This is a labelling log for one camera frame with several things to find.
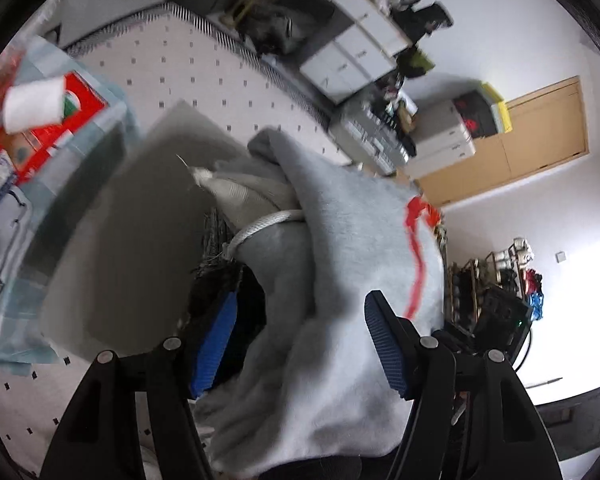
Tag grey hoodie with print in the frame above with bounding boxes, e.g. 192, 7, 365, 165
192, 129, 444, 478

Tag wooden shoe rack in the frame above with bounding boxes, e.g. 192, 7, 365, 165
444, 244, 529, 332

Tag orange plastic bag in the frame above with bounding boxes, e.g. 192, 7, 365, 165
422, 203, 442, 229

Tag grey storage box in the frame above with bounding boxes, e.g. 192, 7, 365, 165
41, 101, 246, 361

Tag wooden door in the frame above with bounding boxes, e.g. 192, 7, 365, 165
418, 77, 588, 206

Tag stack of shoe boxes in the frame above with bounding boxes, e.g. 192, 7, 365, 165
452, 82, 513, 139

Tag silver aluminium suitcase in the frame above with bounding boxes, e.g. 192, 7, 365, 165
328, 100, 410, 177

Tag red snack package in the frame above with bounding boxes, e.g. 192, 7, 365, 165
0, 72, 108, 184

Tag white drawer desk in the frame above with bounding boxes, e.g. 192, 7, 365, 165
294, 0, 412, 104

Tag black coffee machine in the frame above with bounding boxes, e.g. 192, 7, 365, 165
391, 2, 454, 44

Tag white paper roll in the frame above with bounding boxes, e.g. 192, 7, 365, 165
3, 76, 66, 134

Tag dotted floor rug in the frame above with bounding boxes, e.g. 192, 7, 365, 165
0, 5, 344, 476

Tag black backpack under desk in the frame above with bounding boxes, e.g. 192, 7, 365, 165
237, 0, 335, 56

